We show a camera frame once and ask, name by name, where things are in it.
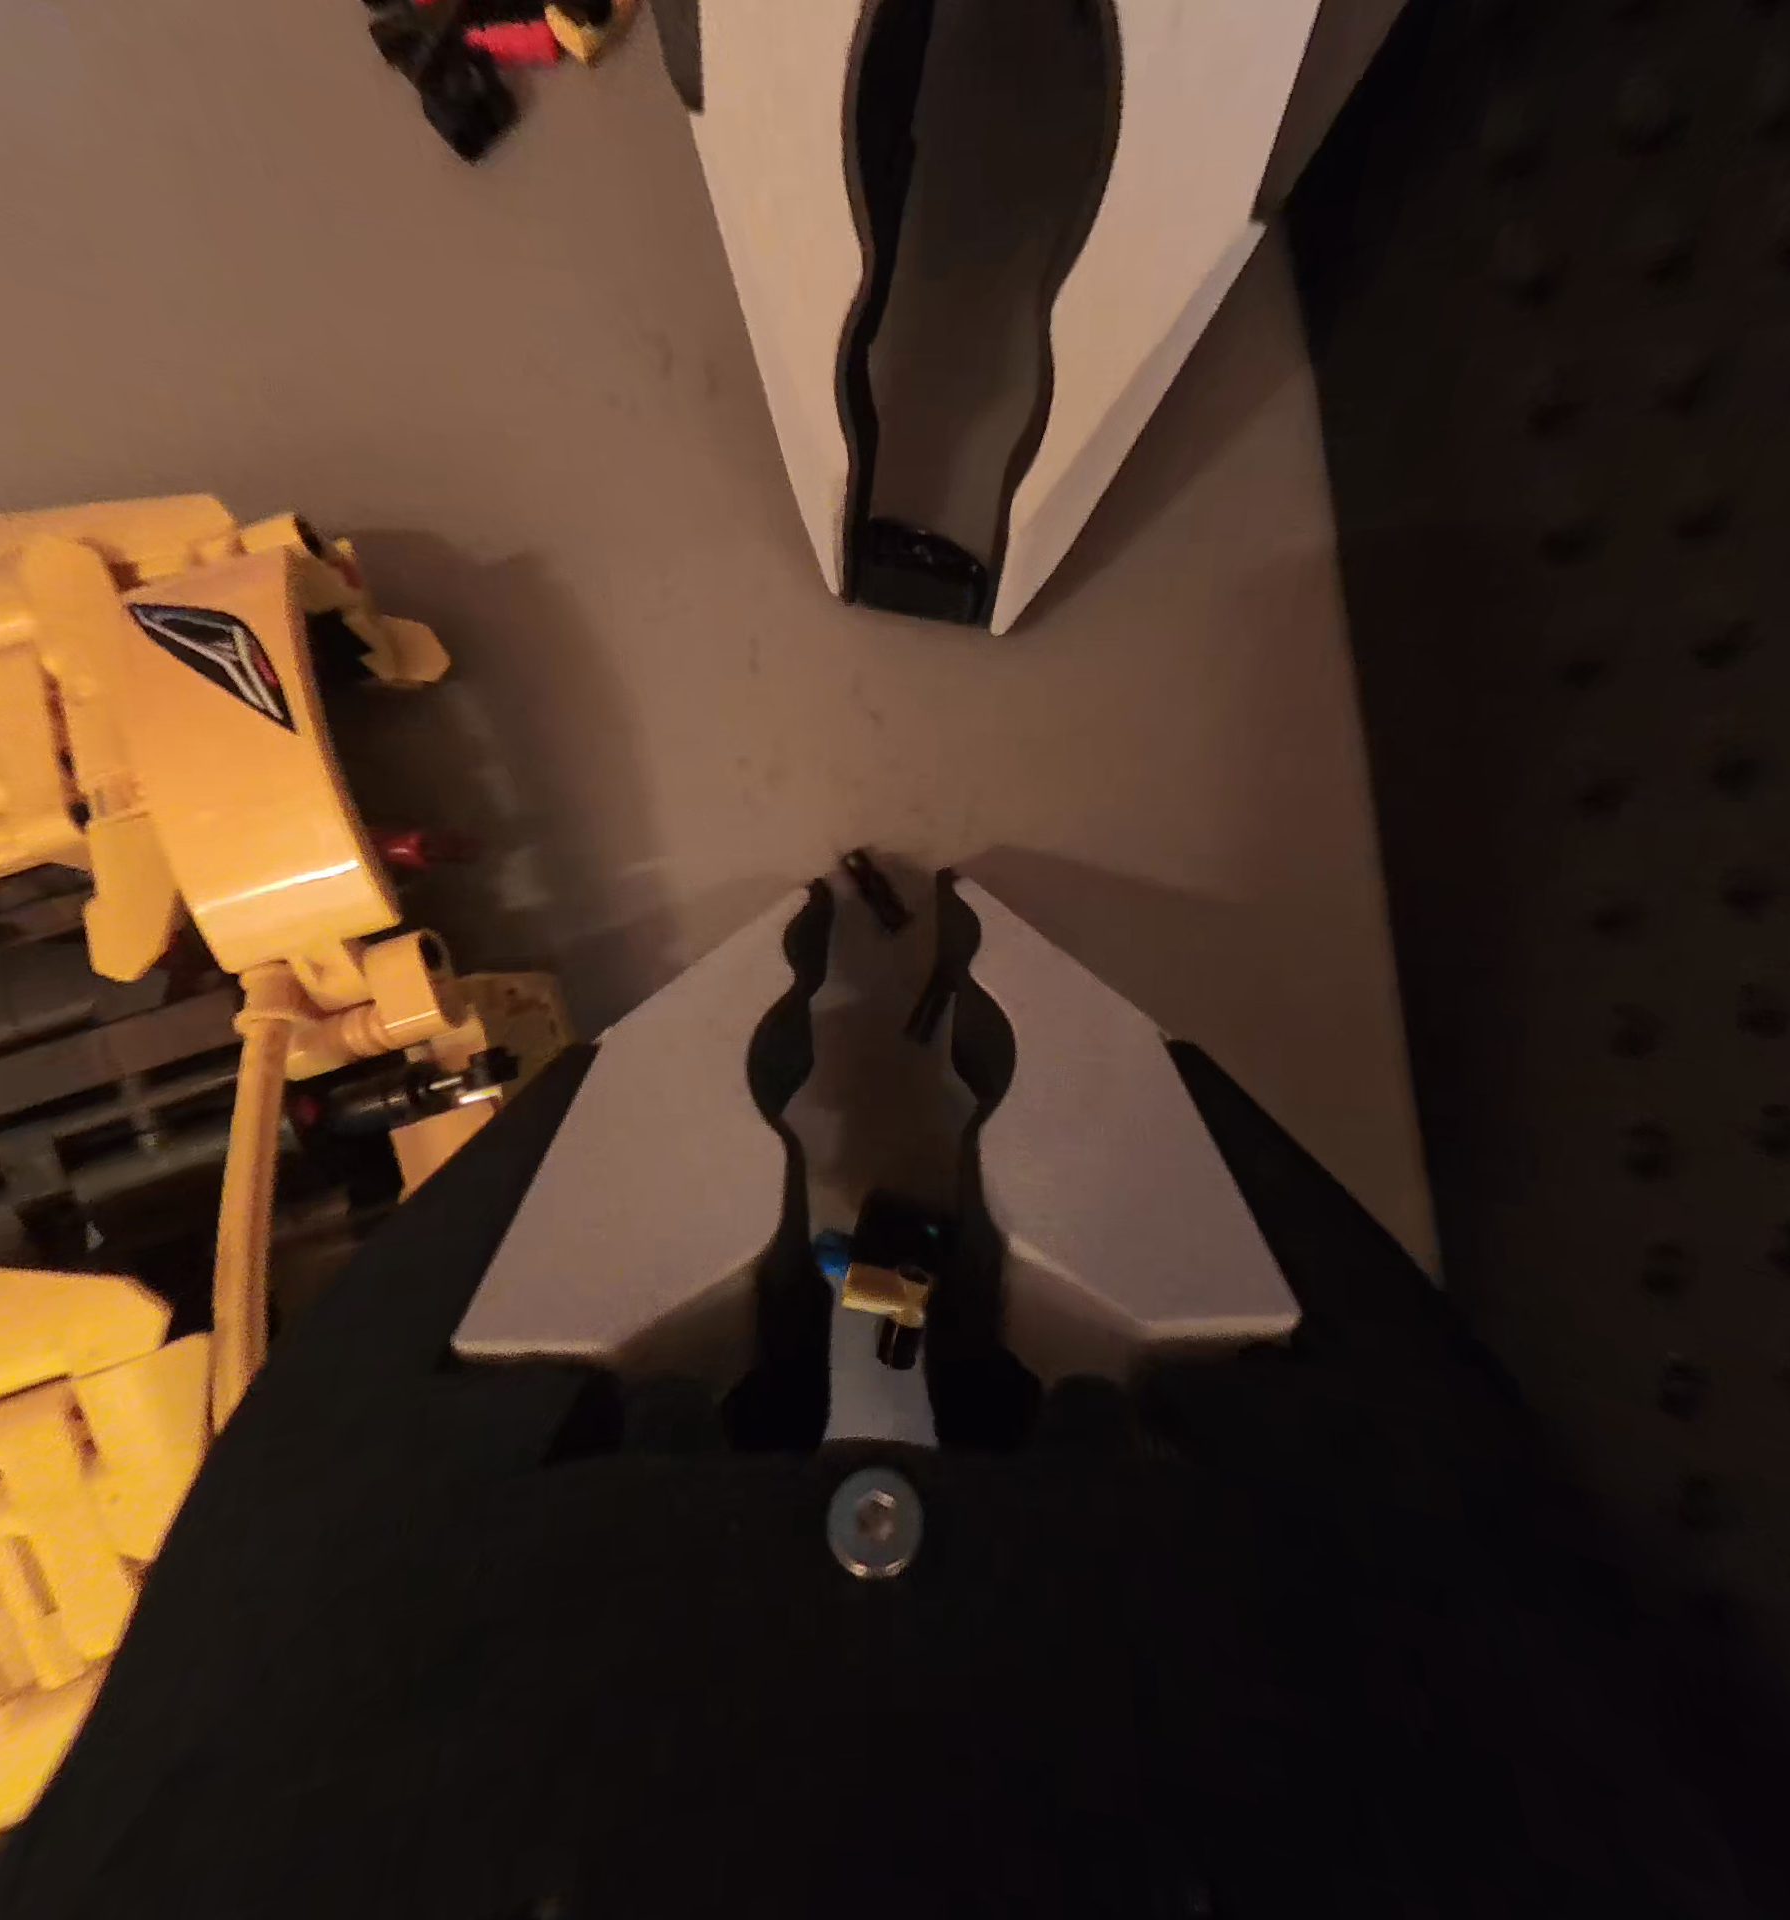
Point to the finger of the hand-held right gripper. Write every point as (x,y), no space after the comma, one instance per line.
(782,225)
(1180,150)

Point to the yellow toy brick car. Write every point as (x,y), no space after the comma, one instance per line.
(235,810)

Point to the pile of red blue pins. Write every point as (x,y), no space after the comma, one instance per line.
(460,60)

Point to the small black brick assembly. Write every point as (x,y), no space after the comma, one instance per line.
(889,1223)

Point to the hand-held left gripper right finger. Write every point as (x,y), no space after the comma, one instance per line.
(1134,1201)

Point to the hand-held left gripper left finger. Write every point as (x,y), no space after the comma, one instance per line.
(624,1201)

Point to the short black connector pin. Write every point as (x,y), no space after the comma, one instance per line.
(877,889)

